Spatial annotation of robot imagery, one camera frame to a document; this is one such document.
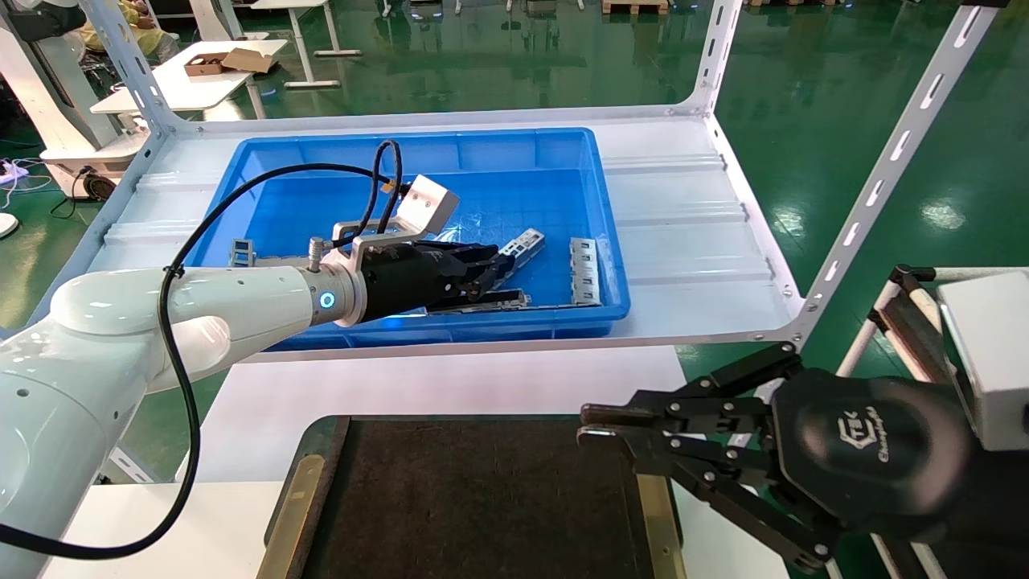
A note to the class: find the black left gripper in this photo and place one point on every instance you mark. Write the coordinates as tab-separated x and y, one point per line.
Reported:
406	281

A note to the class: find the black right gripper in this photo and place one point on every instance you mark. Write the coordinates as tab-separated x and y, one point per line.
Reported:
868	446

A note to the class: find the grey metal shield part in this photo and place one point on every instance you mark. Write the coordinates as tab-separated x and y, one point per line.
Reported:
281	260
585	273
524	245

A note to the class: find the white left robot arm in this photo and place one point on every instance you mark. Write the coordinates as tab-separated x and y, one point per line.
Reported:
120	362

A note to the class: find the black container with tan rim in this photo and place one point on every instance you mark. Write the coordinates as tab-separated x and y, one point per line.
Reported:
482	498

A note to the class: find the clear plastic film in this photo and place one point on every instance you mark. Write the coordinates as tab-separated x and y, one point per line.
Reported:
486	225

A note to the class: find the blue plastic bin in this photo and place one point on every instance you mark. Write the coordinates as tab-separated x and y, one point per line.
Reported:
514	185

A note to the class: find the white metal shelf rack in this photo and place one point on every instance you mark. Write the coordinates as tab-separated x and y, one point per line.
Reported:
691	241

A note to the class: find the white workshop table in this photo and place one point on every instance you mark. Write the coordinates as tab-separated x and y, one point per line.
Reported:
305	40
185	88

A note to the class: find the wooden pallet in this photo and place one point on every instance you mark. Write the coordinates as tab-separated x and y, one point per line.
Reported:
635	6

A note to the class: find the open cardboard box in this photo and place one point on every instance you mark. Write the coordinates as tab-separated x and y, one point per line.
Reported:
221	63

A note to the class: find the person in yellow suit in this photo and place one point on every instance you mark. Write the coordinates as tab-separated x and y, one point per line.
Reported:
137	28

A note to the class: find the white power strip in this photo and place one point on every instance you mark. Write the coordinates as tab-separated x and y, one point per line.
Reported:
14	170

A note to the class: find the long dark metal bracket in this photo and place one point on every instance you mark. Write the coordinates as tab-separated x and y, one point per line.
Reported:
506	300

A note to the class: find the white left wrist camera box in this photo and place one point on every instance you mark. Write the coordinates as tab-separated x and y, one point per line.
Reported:
426	205

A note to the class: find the pipe frame cart black mats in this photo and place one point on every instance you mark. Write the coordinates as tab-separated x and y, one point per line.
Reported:
904	322

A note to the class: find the grey metal frame part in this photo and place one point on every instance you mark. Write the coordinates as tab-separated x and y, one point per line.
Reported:
241	252

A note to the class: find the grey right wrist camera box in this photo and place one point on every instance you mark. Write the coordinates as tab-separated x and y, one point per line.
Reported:
993	354

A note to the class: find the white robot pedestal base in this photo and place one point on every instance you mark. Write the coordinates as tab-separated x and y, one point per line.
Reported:
48	88

